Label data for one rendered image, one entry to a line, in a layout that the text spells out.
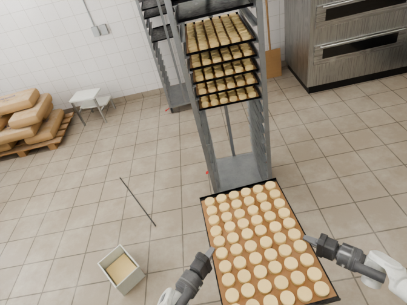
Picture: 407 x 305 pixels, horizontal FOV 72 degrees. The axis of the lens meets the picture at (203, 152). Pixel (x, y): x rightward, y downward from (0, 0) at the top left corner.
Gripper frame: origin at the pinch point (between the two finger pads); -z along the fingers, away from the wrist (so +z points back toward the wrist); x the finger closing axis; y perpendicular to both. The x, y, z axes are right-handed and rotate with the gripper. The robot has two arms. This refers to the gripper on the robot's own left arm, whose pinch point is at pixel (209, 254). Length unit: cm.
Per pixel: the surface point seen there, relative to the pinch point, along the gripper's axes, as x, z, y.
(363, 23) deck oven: -21, -330, 13
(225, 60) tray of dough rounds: 41, -91, 42
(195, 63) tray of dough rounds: 42, -80, 56
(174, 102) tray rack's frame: -87, -200, 217
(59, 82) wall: -47, -139, 396
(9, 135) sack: -65, -31, 363
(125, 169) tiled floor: -101, -76, 196
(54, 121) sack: -78, -87, 355
